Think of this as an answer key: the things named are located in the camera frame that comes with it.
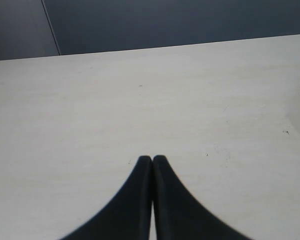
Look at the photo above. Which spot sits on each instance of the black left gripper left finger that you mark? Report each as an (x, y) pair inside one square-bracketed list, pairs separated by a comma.
[(127, 216)]

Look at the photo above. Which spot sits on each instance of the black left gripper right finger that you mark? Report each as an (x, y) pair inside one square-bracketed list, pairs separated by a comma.
[(178, 215)]

